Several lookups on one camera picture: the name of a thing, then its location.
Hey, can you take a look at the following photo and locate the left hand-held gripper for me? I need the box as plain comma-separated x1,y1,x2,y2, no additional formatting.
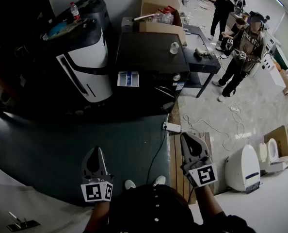
80,146,114,203

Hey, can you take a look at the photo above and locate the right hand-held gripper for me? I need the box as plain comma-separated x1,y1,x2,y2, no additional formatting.
180,132,219,189

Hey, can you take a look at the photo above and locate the white plastic tray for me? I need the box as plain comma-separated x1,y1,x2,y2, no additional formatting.
116,71,140,88

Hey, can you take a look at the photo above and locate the person's left forearm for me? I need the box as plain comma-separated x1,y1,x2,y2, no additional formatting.
83,200,111,233

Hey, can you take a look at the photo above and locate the person's right forearm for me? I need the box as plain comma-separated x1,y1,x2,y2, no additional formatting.
193,184,224,226

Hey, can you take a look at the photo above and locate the wooden slat pallet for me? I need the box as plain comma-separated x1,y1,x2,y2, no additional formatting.
169,131,213,205

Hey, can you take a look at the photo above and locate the white power strip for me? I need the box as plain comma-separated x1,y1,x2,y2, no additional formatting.
162,121,183,133

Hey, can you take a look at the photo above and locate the person's right white shoe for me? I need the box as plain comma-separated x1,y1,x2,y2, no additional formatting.
153,175,167,187

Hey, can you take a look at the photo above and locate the dark green floor mat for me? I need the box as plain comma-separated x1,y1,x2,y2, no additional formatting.
0,107,172,206

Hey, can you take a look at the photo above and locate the large white toilet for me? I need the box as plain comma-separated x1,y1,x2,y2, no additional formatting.
224,144,261,193

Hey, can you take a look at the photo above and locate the person's black shirt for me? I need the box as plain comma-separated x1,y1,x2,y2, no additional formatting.
107,184,257,233

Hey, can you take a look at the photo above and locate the black table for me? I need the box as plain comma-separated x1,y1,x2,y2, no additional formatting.
182,25,222,99

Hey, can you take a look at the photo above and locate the brown cardboard box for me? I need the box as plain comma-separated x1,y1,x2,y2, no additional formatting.
263,125,288,160

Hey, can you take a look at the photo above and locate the grey hair dryer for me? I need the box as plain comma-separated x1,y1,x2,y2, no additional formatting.
194,47,215,59

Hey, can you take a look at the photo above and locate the small clear glass jar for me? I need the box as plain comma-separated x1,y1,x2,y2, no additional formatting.
169,41,180,55

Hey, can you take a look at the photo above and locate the black washing machine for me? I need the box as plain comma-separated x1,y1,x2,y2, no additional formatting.
114,31,191,115

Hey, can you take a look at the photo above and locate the white and black appliance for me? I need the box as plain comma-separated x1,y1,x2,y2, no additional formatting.
44,17,114,104

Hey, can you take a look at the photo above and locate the white cabinet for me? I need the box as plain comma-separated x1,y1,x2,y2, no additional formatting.
262,54,287,87

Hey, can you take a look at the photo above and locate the open cardboard box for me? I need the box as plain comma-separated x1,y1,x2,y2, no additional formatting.
138,8,187,44

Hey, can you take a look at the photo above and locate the metal tube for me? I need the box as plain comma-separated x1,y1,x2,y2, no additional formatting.
131,13,157,23

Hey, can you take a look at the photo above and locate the small black box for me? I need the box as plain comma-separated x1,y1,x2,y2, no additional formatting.
121,17,141,33

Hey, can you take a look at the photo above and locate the blue item on tray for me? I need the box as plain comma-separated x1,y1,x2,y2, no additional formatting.
48,20,67,37

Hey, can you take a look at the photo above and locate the red-capped plastic bottle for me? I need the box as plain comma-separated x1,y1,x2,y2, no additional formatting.
69,1,81,22

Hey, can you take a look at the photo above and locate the black cable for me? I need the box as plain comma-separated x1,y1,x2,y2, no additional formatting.
145,127,169,184

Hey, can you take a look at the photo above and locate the white floor cable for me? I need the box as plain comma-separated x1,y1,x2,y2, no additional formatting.
182,100,247,152

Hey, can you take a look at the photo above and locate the black tray with metal handle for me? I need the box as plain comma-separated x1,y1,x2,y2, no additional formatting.
6,211,41,232

